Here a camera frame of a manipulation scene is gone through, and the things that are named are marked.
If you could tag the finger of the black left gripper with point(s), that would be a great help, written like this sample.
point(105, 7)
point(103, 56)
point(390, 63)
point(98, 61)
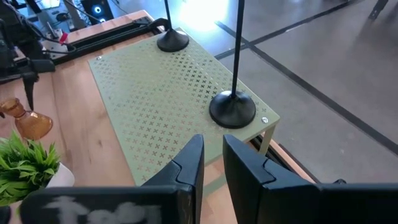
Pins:
point(30, 90)

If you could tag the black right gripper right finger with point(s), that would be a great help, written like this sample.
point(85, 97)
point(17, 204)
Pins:
point(248, 186)

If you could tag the amber glass candle holder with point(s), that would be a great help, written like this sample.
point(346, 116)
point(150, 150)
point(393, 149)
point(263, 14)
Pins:
point(31, 124)

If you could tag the green perforated metal shelf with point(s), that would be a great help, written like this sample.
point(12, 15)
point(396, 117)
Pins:
point(155, 102)

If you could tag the red tag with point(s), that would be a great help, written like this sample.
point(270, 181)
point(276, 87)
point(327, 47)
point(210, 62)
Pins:
point(63, 38)

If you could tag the computer tower with blue light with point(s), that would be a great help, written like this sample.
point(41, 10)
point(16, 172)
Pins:
point(93, 15)

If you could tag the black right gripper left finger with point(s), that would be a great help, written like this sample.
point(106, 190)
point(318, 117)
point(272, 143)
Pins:
point(186, 177)

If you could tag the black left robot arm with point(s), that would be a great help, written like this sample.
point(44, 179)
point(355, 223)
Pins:
point(18, 34)

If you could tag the tall black candlestick holder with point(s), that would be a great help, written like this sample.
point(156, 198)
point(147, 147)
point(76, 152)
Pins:
point(172, 42)
point(231, 110)

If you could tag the green potted plant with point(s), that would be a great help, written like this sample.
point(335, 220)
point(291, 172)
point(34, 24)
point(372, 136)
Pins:
point(25, 168)

